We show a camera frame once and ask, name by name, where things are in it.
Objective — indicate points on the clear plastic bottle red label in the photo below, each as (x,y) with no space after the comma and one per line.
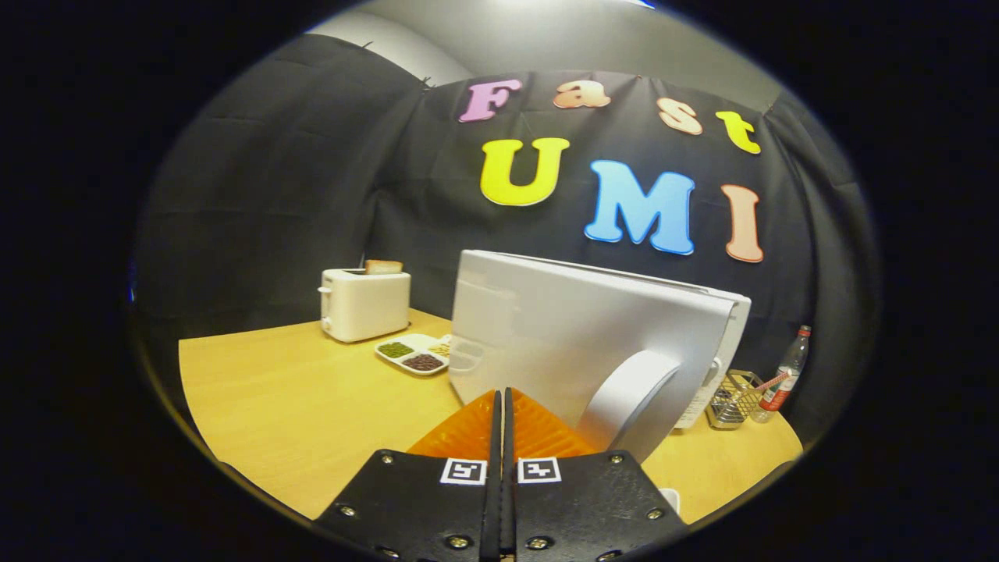
(784,382)

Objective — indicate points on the white divided dish of beans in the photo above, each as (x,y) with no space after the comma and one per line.
(414,355)

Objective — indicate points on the cream toaster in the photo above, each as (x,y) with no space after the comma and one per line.
(363,304)

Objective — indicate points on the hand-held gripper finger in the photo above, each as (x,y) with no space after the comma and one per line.
(494,507)
(509,507)

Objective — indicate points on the black backdrop cloth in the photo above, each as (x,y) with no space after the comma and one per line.
(257,218)

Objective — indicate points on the toast slice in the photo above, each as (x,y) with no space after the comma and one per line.
(382,267)

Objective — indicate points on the white toaster oven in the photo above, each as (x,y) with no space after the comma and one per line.
(562,328)

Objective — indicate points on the red white striped stick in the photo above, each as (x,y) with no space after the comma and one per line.
(773,381)

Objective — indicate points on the small white ridged tray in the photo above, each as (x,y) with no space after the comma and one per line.
(670,499)

